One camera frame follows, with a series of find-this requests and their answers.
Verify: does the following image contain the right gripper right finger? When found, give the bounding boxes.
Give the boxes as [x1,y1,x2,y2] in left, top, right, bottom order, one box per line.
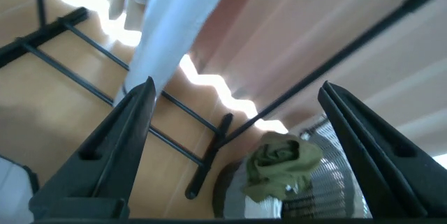
[317,80,447,218]

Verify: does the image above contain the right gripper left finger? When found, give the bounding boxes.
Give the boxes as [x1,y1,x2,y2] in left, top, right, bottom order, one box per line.
[28,76,157,220]

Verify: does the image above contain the pale grey shorts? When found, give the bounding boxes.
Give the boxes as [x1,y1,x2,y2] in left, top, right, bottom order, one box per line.
[113,0,238,105]

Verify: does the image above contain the white laundry basket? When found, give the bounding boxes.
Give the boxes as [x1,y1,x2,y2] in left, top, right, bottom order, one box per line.
[212,114,373,220]

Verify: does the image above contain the black clothes rack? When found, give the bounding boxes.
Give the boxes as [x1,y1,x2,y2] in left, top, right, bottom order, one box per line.
[0,0,447,200]

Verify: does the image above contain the green garment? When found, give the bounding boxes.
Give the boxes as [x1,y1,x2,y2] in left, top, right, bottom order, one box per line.
[242,131,324,203]

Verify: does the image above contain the beige curtain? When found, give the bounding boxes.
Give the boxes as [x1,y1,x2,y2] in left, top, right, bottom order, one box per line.
[62,0,447,158]

